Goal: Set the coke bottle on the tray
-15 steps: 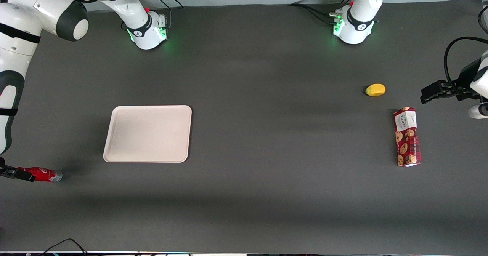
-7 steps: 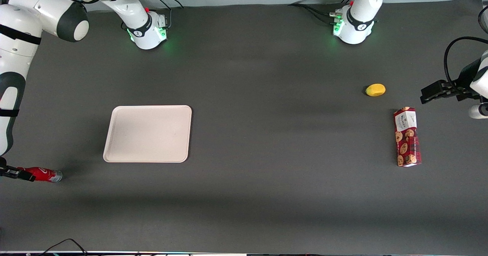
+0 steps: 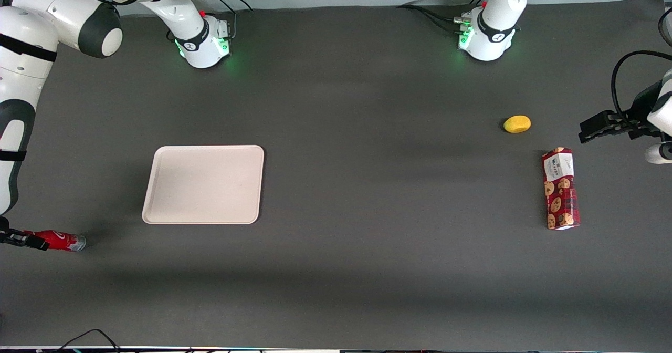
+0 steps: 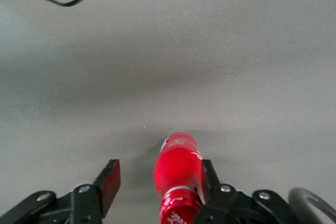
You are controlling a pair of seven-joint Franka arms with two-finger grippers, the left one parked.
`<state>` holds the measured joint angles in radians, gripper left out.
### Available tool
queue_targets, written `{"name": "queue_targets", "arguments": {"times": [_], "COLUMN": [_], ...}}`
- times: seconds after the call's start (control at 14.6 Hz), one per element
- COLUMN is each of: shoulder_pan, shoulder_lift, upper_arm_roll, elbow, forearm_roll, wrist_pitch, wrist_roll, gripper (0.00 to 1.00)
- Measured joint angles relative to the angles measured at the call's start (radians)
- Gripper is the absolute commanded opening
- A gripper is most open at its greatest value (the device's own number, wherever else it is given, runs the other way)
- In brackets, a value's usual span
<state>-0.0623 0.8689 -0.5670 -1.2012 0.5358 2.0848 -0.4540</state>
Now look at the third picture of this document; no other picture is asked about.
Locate black left arm base cables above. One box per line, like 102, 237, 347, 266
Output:
397, 0, 490, 36

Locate beige plastic tray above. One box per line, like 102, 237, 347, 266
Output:
142, 144, 265, 225

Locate black arm base cables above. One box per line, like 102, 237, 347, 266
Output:
167, 0, 254, 41
397, 0, 490, 36

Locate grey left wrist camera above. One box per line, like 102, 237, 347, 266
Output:
645, 143, 672, 165

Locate black right arm base cables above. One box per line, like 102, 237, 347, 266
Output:
167, 0, 254, 41

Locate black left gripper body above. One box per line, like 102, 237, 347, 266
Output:
627, 81, 664, 139

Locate black cable at table edge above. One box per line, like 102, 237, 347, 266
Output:
52, 328, 122, 353

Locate red soda can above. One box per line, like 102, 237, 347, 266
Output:
23, 230, 87, 252

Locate red tartan cookie box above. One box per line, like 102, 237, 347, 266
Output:
542, 147, 581, 231

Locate black looped wrist cable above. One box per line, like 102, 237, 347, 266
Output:
611, 50, 672, 131

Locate yellow lemon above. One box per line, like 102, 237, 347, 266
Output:
502, 115, 532, 133

